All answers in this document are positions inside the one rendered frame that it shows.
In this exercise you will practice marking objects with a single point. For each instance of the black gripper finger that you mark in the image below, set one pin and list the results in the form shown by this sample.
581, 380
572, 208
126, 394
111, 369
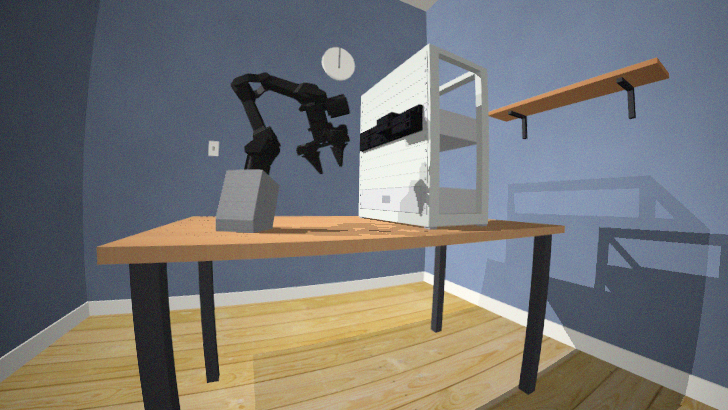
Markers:
315, 161
338, 153

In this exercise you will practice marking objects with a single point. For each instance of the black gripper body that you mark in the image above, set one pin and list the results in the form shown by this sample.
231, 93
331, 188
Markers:
311, 146

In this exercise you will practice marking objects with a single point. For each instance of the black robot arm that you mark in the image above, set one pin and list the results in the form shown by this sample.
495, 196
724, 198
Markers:
306, 94

